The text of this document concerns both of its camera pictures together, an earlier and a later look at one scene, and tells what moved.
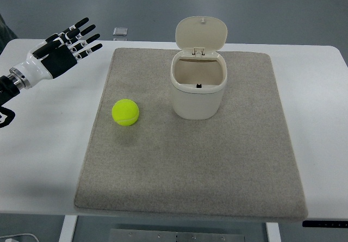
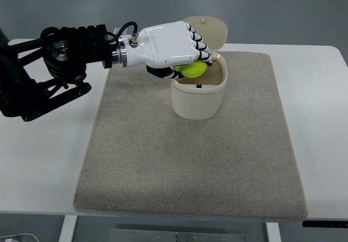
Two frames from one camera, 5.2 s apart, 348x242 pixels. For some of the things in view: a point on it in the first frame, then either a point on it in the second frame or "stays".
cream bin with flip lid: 198,71 stays
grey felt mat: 241,162 stays
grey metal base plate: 140,235 stays
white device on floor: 11,240 stays
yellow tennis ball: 125,112 to 193,70
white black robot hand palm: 34,70 to 165,45
